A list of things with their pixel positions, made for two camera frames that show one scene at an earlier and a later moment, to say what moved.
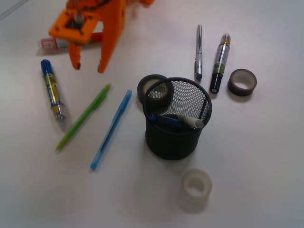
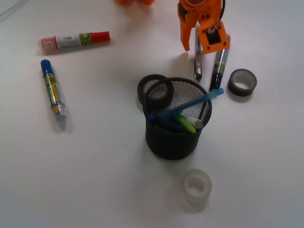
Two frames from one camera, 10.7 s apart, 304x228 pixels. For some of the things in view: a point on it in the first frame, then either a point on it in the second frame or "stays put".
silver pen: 198,61 stays put
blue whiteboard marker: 52,87 stays put
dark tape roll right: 242,82 stays put
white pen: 192,121 stays put
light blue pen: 111,129 to 175,113
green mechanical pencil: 94,105 to 186,123
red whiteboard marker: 49,43 stays put
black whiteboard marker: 220,63 stays put
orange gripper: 77,22 to 211,32
